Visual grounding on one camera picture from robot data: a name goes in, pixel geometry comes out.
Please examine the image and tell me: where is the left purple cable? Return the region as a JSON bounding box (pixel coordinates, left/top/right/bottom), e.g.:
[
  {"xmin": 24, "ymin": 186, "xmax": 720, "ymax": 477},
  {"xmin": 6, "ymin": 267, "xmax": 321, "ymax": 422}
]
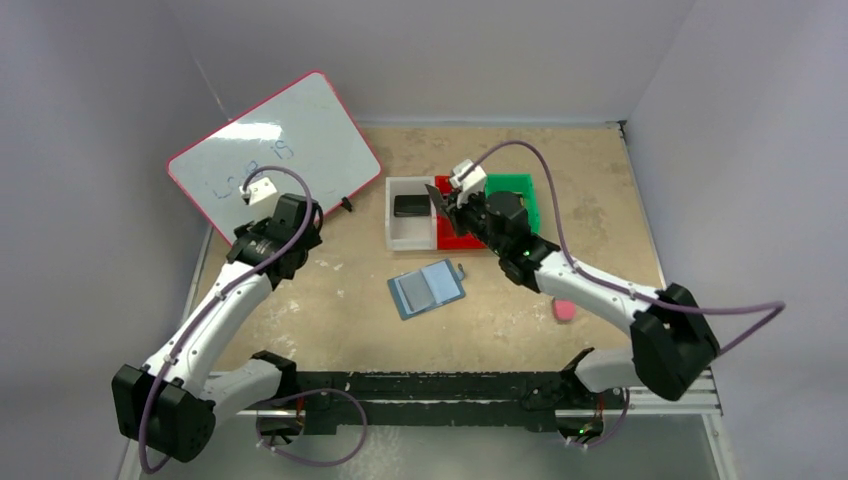
[{"xmin": 137, "ymin": 165, "xmax": 315, "ymax": 476}]

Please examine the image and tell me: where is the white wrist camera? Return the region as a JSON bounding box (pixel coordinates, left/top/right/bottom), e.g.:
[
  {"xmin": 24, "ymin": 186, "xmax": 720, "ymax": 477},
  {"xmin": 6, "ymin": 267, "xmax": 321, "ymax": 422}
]
[
  {"xmin": 449, "ymin": 159, "xmax": 487, "ymax": 207},
  {"xmin": 239, "ymin": 177, "xmax": 279, "ymax": 208}
]

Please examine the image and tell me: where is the blue card holder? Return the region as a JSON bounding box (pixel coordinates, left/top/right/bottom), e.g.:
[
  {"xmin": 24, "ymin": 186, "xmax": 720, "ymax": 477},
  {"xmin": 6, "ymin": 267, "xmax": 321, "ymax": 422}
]
[{"xmin": 387, "ymin": 259, "xmax": 466, "ymax": 321}]

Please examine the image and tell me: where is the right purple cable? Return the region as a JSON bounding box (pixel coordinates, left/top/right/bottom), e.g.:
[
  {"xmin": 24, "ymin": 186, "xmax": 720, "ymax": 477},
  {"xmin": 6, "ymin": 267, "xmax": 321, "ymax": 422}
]
[{"xmin": 463, "ymin": 140, "xmax": 787, "ymax": 359}]

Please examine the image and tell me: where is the dark grey card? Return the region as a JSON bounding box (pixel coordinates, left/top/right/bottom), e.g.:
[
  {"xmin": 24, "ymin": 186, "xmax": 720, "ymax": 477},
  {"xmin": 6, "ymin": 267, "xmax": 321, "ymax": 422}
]
[{"xmin": 425, "ymin": 184, "xmax": 447, "ymax": 217}]

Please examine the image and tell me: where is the pink grey eraser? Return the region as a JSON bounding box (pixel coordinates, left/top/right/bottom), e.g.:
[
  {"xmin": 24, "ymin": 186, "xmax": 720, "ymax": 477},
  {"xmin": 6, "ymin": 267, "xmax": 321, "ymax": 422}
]
[{"xmin": 552, "ymin": 299, "xmax": 577, "ymax": 323}]

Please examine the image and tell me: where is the pink framed whiteboard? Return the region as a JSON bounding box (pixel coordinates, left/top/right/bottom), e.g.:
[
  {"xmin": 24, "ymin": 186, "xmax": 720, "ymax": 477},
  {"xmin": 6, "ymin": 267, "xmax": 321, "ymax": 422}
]
[{"xmin": 167, "ymin": 71, "xmax": 382, "ymax": 243}]

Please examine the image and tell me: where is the red plastic bin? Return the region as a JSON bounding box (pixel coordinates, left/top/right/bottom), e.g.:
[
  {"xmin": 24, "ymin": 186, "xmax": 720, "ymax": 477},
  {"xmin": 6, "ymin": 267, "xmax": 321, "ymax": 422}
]
[{"xmin": 435, "ymin": 175, "xmax": 485, "ymax": 250}]

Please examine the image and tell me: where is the white plastic bin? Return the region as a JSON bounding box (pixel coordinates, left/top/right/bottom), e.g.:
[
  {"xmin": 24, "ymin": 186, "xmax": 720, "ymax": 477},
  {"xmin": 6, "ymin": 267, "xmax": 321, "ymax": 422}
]
[{"xmin": 384, "ymin": 176, "xmax": 437, "ymax": 251}]

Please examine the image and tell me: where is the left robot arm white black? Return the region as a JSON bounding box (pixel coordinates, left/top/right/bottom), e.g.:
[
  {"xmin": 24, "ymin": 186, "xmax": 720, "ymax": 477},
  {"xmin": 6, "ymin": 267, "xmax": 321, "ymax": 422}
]
[{"xmin": 111, "ymin": 193, "xmax": 323, "ymax": 463}]

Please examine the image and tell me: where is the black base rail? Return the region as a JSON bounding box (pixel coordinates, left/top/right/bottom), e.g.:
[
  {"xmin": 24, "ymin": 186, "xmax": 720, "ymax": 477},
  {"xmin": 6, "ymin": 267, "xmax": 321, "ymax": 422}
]
[{"xmin": 254, "ymin": 369, "xmax": 627, "ymax": 439}]

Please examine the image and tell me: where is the green plastic bin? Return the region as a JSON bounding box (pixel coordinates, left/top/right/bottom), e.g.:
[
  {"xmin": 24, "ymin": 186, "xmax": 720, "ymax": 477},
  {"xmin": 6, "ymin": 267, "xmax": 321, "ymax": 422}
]
[{"xmin": 485, "ymin": 173, "xmax": 541, "ymax": 233}]

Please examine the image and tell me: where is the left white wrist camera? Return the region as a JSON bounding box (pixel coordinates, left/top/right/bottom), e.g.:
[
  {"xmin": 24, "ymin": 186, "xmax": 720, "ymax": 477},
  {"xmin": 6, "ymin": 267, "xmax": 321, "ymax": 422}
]
[{"xmin": 239, "ymin": 177, "xmax": 279, "ymax": 208}]

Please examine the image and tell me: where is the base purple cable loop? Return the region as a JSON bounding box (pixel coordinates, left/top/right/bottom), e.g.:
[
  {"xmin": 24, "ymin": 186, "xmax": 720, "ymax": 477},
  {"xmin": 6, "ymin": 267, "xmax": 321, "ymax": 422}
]
[{"xmin": 254, "ymin": 388, "xmax": 369, "ymax": 468}]

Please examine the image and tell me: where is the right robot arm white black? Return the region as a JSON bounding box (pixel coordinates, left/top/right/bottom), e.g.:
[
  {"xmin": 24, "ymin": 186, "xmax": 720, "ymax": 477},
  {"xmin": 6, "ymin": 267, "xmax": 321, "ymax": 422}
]
[{"xmin": 429, "ymin": 189, "xmax": 720, "ymax": 401}]

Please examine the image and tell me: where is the black card in white bin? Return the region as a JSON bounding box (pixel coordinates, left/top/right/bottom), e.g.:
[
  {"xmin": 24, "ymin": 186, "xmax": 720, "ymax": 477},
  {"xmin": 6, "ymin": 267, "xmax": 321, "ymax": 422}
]
[{"xmin": 392, "ymin": 194, "xmax": 432, "ymax": 218}]

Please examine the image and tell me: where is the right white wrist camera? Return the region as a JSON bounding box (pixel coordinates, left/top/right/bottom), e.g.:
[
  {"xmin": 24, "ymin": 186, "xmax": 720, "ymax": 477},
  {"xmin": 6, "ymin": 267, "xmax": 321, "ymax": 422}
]
[{"xmin": 449, "ymin": 159, "xmax": 487, "ymax": 207}]

